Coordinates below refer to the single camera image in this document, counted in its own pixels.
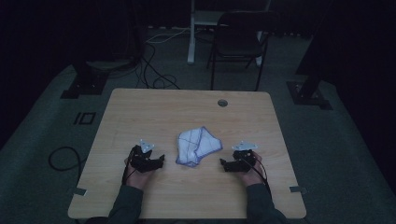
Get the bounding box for white desk frame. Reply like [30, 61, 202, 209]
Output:
[186, 0, 273, 67]

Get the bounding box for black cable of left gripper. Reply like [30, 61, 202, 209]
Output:
[121, 147, 135, 185]

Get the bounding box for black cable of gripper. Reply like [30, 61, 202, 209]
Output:
[121, 147, 135, 185]
[244, 157, 273, 200]

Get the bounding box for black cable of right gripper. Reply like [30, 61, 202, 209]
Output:
[244, 157, 273, 200]

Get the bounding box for looped black floor cable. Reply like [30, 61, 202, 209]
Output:
[48, 146, 84, 185]

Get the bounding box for black folding chair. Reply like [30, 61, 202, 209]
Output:
[206, 10, 282, 92]

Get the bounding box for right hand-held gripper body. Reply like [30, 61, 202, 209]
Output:
[231, 141, 260, 174]

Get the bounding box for black stand with bolted base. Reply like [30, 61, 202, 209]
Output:
[286, 46, 333, 111]

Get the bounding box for black stand with square base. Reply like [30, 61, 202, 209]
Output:
[60, 60, 110, 100]

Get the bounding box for grey round base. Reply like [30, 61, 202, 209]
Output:
[86, 58, 135, 72]

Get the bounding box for white floor cable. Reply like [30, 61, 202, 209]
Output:
[145, 26, 191, 45]

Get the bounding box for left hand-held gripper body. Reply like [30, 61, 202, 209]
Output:
[128, 138, 157, 174]

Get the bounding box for tangled black floor cables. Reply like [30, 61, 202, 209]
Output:
[134, 40, 181, 91]

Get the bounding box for person's right hand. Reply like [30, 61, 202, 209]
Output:
[237, 150, 266, 188]

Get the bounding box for person's left hand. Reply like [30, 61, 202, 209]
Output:
[123, 155, 156, 191]

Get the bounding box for white cloth with purple edge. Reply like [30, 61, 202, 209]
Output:
[175, 125, 224, 168]

